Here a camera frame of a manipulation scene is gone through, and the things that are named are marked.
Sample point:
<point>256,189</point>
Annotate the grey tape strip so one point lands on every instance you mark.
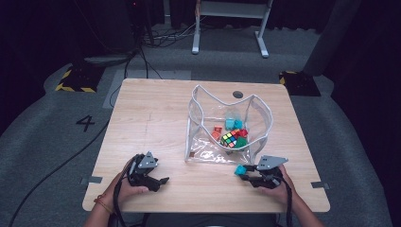
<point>320,185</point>
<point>91,180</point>

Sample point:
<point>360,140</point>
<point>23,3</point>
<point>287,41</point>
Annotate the person's dark trousers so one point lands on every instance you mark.
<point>205,221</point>

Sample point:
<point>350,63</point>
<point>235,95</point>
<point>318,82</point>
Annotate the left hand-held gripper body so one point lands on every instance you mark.
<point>142,171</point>

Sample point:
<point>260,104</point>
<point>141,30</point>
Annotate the black equipment stand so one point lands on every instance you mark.
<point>116,25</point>

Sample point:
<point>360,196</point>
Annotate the teal toy building block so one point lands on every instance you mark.
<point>240,170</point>
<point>238,124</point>
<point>229,123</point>

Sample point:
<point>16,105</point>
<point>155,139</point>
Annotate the black yellow striped base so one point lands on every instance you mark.
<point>80,78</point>
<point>299,83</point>

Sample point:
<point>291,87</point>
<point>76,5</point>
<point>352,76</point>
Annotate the clear plastic zipper bag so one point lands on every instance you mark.
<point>201,151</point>

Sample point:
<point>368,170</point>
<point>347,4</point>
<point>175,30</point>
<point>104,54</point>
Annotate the red toy building block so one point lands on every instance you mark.
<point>243,132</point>

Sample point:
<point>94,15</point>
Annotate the colourful puzzle cube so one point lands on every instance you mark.
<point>229,140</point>

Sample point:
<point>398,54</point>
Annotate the person's left hand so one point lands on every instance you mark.
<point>126,190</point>

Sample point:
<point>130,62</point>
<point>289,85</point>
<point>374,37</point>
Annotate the coral toy building block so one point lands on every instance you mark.
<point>217,128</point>

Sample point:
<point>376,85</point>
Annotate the green curved toy building block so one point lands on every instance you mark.
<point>241,142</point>

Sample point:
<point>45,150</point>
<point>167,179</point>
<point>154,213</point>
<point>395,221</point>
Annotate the grey stand base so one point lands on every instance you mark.
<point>107,59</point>

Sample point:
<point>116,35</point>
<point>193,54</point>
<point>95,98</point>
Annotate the person's right hand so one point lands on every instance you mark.
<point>283,192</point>

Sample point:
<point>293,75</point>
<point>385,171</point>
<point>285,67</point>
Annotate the grey post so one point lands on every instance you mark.
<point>331,34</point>

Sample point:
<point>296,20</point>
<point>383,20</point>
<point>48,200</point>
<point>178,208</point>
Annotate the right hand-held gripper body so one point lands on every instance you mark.
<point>269,175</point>

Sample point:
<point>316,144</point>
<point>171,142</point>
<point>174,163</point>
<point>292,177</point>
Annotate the white metal stand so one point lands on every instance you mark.
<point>231,11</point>

